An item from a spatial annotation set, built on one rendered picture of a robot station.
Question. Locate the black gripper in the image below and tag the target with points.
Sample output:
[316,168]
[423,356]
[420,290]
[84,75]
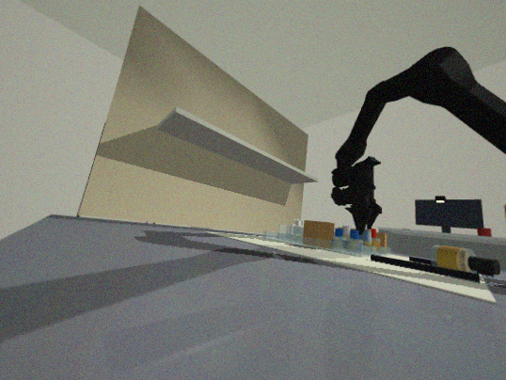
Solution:
[364,208]

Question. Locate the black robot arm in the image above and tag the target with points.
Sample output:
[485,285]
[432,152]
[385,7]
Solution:
[443,78]

